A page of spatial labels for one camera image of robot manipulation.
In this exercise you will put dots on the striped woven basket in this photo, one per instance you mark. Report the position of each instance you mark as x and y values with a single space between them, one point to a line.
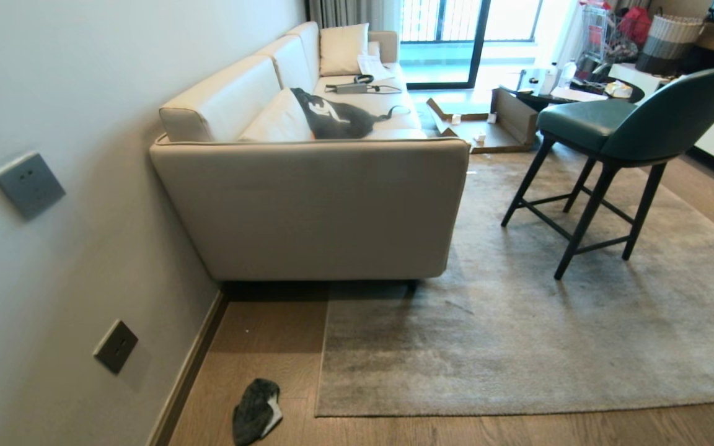
667 43

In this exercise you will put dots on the dark grey wall socket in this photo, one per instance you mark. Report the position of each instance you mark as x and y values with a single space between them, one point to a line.
115 346

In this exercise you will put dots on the dark grey cloth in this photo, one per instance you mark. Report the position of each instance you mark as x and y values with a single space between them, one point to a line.
255 412

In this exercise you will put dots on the cream square pillow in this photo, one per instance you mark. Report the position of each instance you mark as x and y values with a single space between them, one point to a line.
343 48

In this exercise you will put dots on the black round coffee table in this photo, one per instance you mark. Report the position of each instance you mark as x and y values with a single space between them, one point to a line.
543 93

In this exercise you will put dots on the white plastic bottle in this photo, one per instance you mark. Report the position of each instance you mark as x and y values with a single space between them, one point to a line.
568 72

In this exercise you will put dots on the grey rug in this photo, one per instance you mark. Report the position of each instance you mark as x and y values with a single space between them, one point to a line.
518 322

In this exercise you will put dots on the green upholstered chair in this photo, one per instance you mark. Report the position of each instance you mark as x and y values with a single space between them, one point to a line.
617 130

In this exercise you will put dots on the brown cardboard box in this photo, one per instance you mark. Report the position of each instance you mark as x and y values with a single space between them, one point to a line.
493 124

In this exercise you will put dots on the black framed glass door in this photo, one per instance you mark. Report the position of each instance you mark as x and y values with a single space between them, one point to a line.
456 43

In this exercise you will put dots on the grey curtain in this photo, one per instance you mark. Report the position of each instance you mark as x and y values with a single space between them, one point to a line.
344 12

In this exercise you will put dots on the white paper sheet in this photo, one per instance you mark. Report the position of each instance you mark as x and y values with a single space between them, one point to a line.
374 65

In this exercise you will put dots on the cream cushion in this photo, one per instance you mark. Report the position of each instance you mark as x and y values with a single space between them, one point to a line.
279 121

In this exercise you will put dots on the beige leather sofa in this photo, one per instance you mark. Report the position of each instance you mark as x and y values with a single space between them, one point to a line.
307 204

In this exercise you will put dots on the grey power adapter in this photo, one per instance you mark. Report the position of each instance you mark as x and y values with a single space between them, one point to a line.
351 88

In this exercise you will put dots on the red bag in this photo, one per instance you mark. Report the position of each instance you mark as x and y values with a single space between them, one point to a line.
634 23

